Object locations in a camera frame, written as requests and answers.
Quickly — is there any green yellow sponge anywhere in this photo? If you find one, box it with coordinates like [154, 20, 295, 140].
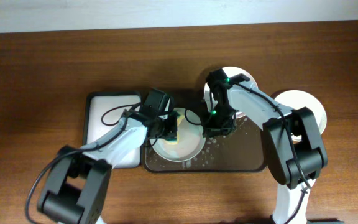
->
[164, 110, 185, 145]

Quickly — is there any pale green plate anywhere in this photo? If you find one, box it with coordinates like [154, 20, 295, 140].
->
[152, 108, 206, 162]

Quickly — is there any pink plate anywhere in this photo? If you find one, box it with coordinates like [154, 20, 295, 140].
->
[203, 66, 258, 119]

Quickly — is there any cream white plate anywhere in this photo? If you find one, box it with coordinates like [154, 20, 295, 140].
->
[274, 90, 327, 134]

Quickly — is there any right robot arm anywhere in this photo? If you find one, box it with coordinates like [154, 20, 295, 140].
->
[201, 68, 328, 223]

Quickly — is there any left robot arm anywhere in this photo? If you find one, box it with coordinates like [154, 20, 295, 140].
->
[34, 89, 177, 224]

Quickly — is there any large brown tray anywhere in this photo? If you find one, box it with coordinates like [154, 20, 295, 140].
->
[141, 88, 266, 174]

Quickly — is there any small black soapy tray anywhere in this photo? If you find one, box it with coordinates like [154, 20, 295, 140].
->
[82, 90, 142, 169]

